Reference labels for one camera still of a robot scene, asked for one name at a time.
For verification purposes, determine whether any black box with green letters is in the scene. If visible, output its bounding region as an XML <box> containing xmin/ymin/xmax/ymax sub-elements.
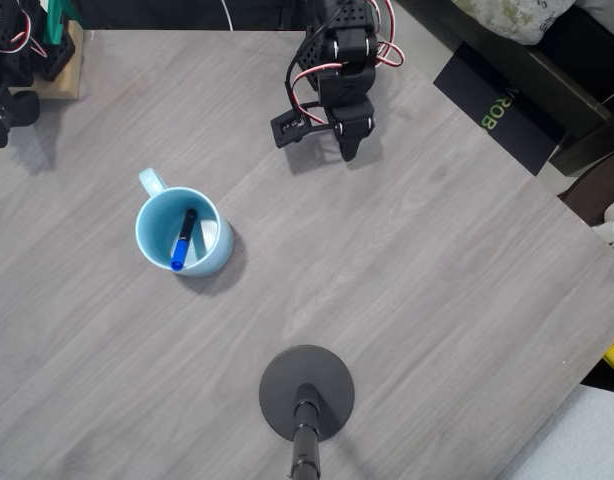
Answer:
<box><xmin>432</xmin><ymin>40</ymin><xmax>571</xmax><ymax>177</ymax></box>

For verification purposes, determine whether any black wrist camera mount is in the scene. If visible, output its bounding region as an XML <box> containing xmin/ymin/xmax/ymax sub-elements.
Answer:
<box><xmin>270</xmin><ymin>101</ymin><xmax>339</xmax><ymax>151</ymax></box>

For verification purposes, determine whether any light blue ceramic mug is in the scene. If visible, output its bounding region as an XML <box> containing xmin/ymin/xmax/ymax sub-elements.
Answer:
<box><xmin>134</xmin><ymin>168</ymin><xmax>235</xmax><ymax>279</ymax></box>

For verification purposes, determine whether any black camera cable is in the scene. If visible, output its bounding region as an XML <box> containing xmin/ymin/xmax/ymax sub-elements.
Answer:
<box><xmin>284</xmin><ymin>24</ymin><xmax>333</xmax><ymax>114</ymax></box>

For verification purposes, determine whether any wooden base board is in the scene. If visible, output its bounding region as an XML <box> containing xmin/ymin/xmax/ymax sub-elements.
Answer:
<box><xmin>34</xmin><ymin>19</ymin><xmax>85</xmax><ymax>102</ymax></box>

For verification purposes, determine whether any pale grey fabric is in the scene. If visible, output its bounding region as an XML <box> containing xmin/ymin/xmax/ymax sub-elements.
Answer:
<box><xmin>496</xmin><ymin>383</ymin><xmax>614</xmax><ymax>480</ymax></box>

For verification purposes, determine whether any dark brown round furniture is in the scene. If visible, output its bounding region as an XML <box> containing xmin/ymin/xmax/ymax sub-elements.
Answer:
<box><xmin>559</xmin><ymin>147</ymin><xmax>614</xmax><ymax>227</ymax></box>

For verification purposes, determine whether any patterned white pillow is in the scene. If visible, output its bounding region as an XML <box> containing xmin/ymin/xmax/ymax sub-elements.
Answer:
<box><xmin>451</xmin><ymin>0</ymin><xmax>579</xmax><ymax>46</ymax></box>

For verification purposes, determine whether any black round camera stand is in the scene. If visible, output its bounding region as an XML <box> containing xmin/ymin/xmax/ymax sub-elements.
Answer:
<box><xmin>258</xmin><ymin>344</ymin><xmax>356</xmax><ymax>480</ymax></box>

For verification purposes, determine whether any blue capped black marker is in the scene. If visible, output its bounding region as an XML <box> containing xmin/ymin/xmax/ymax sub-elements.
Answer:
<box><xmin>169</xmin><ymin>208</ymin><xmax>199</xmax><ymax>273</ymax></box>

